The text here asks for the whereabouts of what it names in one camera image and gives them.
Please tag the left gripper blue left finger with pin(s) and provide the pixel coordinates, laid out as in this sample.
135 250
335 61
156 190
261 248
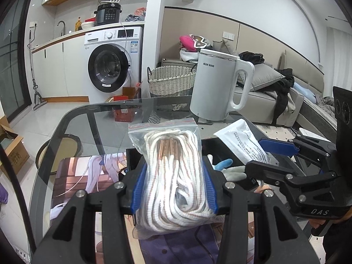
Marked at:
137 192

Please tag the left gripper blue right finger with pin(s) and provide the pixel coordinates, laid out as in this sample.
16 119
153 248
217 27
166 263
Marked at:
210 191

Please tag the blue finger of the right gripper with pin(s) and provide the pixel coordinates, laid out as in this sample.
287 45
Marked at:
283 148

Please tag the white plush toy blue patch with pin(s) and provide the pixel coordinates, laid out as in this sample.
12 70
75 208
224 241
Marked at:
231 173

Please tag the white printed paper packet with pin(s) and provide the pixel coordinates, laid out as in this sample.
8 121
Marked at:
242 143

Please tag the right hand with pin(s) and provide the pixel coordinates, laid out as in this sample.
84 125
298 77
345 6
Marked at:
322 227

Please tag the beige sofa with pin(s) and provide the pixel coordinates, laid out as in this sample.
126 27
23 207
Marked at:
291 93

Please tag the black clothes on sofa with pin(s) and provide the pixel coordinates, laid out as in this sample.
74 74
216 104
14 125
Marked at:
280 88

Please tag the red box on floor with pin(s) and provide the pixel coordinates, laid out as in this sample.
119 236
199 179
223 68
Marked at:
126 114

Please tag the grey sofa cushion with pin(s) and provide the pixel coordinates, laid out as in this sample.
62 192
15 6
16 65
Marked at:
264 76

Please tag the white electric kettle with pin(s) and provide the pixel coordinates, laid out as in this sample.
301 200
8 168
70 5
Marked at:
215 84

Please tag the woven laundry basket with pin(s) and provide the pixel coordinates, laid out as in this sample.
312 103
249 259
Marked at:
171 81

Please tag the white washing machine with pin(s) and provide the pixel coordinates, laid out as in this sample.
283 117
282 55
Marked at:
113 59

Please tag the brown cardboard box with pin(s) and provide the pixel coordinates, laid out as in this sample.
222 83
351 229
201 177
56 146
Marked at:
13 145

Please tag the pink clothing pile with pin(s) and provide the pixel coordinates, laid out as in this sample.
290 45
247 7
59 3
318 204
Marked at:
187 43

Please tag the black rice cooker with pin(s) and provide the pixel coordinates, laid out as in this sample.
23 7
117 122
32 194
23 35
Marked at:
107 13

